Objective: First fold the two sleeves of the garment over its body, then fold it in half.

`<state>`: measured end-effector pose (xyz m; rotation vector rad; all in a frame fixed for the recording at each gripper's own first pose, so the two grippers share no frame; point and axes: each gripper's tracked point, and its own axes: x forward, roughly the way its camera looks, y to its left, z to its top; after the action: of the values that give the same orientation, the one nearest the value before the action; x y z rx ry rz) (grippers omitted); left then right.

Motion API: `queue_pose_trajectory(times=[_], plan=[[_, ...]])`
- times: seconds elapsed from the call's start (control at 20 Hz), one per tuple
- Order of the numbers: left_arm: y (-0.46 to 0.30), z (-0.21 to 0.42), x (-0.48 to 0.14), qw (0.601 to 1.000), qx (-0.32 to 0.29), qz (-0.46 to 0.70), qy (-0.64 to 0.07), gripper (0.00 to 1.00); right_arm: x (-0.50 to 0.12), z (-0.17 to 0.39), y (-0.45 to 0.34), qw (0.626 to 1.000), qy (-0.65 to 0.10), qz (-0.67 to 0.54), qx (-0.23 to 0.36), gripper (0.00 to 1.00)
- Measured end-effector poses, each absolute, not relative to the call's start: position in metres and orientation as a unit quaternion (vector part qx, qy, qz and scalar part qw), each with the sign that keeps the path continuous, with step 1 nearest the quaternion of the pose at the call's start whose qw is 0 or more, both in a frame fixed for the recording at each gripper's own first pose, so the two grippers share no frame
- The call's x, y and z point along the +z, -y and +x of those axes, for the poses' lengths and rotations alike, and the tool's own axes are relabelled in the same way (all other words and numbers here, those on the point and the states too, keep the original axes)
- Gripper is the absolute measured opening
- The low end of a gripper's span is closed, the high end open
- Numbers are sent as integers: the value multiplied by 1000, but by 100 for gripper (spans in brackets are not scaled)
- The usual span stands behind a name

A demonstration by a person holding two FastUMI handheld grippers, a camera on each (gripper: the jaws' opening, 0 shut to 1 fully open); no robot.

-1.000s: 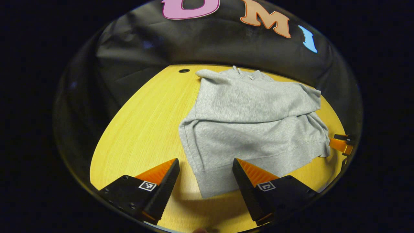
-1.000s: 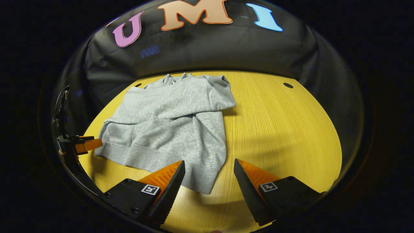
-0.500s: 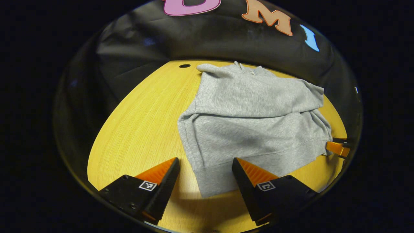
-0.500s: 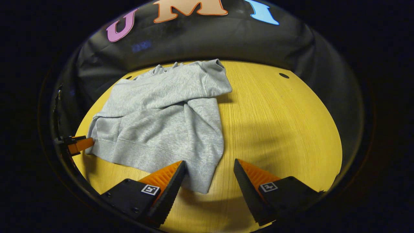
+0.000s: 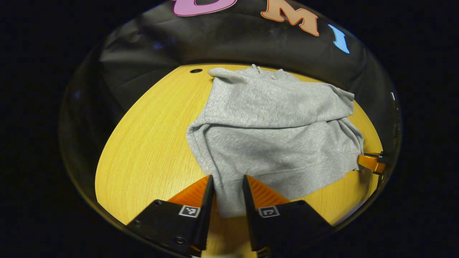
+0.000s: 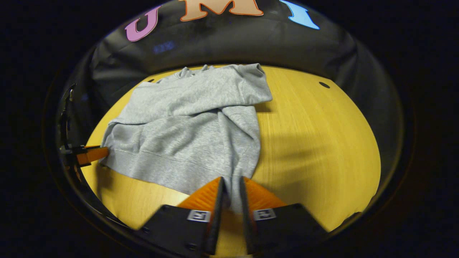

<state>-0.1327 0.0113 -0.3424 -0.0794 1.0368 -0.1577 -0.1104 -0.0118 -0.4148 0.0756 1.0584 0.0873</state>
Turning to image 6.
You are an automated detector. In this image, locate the grey sweatshirt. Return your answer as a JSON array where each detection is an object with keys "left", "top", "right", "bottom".
[{"left": 99, "top": 63, "right": 273, "bottom": 215}]

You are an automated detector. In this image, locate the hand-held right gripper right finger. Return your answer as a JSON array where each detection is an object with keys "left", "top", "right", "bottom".
[{"left": 240, "top": 176, "right": 328, "bottom": 255}]

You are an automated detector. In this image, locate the black backdrop cloth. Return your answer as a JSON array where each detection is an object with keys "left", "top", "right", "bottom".
[{"left": 54, "top": 0, "right": 404, "bottom": 215}]

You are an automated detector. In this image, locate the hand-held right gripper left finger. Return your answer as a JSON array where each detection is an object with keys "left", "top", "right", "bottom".
[{"left": 134, "top": 176, "right": 227, "bottom": 257}]

